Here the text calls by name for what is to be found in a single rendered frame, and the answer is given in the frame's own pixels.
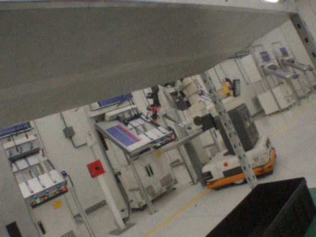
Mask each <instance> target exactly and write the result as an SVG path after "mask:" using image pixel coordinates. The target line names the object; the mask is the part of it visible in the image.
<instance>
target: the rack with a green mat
mask: <svg viewBox="0 0 316 237"><path fill-rule="evenodd" d="M280 2H281V4H279V3H275V2H265V1H261V0H0V130H2V129H5V128H9V127H11V126H14V125H20V124H23V123H25V122H28V121H32V120H35V119H40V118H43V117H46V116H50V115H53V114H56V113H59V112H63V111H66V110H69V109H75V108H78V107H82V106H85V105H88V104H91V103H96V102H99V101H102V100H106V99H109V98H113V97H116V96H119V95H124V94H127V93H131V92H134V91H138V90H142V89H147V88H150V87H154V86H157V85H161V84H165V83H168V82H172V81H175V80H181V79H184V78H188V77H191V76H195V75H198V74H199V75H200V78H201V80H202V82H203V84H204V86H205V88H206V90H207V92H208V94H209V96H210V99H211V101H212V103H213V105H214V107H215V109H216V111H217V113H218V115H219V119H220V120H221V122H222V125H223V127H224V129H225V132H226V134H227V136H228V138H229V140H230V143H231V145H232V147H233V149H234V152H235V154H236V156H237V158H238V161H239V163H240V165H241V168H242V170H243V172H244V175H245V177H246V179H247V182H248V184H249V187H250V188H251V190H253V189H254V188H255V187H256V185H257V184H258V182H257V179H256V177H255V174H254V172H253V169H252V167H251V165H250V162H249V160H248V158H247V155H246V153H245V152H244V148H243V146H242V144H241V142H240V139H239V137H238V135H237V133H236V130H235V128H234V126H233V124H232V122H231V119H230V117H229V115H228V113H227V111H226V109H225V106H224V104H223V102H222V99H221V98H220V96H219V94H218V91H217V89H216V87H215V85H214V82H213V80H212V78H211V77H210V75H209V72H208V70H209V69H212V68H213V67H215V66H216V65H217V64H219V63H221V62H222V61H224V60H226V59H227V58H229V57H230V56H233V55H234V54H235V53H237V52H239V51H240V50H242V49H244V48H245V47H247V46H249V45H250V44H252V43H254V42H255V41H257V40H259V38H262V37H263V36H265V35H267V34H268V33H270V32H271V31H273V30H274V29H276V28H278V27H279V26H281V25H282V24H284V23H286V22H288V21H289V20H290V21H291V22H292V25H293V27H294V28H295V30H296V32H297V34H298V36H299V38H300V40H301V42H302V44H303V46H304V48H305V50H306V51H307V54H308V56H309V57H310V60H311V62H312V63H313V66H314V68H315V70H316V42H315V40H314V38H313V36H312V34H311V32H310V30H309V28H308V26H307V24H306V23H305V21H304V19H303V17H302V15H301V13H300V11H299V10H298V8H297V6H296V4H295V2H294V0H280ZM0 237H41V236H40V234H39V232H38V230H37V228H36V225H35V223H34V220H33V217H32V215H31V213H30V211H29V208H28V206H27V204H26V202H25V200H24V197H23V193H22V191H21V189H20V187H19V184H18V182H17V180H16V177H15V174H14V172H13V170H12V167H11V164H10V162H9V159H8V157H7V154H6V151H5V148H4V145H3V143H2V140H1V137H0Z"/></svg>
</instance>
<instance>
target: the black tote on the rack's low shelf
mask: <svg viewBox="0 0 316 237"><path fill-rule="evenodd" d="M315 213H316V207H315V204H314V202H313V199H312V196H311V194H310V191H309V189H308V186H307V181H306V179H305V177H300V178H292V179H284V180H281V181H275V182H266V183H259V184H257V185H256V187H255V188H254V189H253V190H252V191H251V192H250V193H249V194H248V195H247V196H246V197H245V198H244V199H243V200H242V201H241V202H240V203H239V204H238V205H237V206H236V207H235V208H234V209H233V210H232V211H231V212H230V213H229V214H228V215H227V216H226V217H225V218H224V219H223V220H222V221H221V222H220V223H218V225H217V226H216V227H215V228H213V229H212V230H211V231H210V233H208V234H207V235H206V236H205V237H304V234H305V233H306V231H307V229H308V227H309V225H310V223H311V221H312V220H313V218H314V215H315Z"/></svg>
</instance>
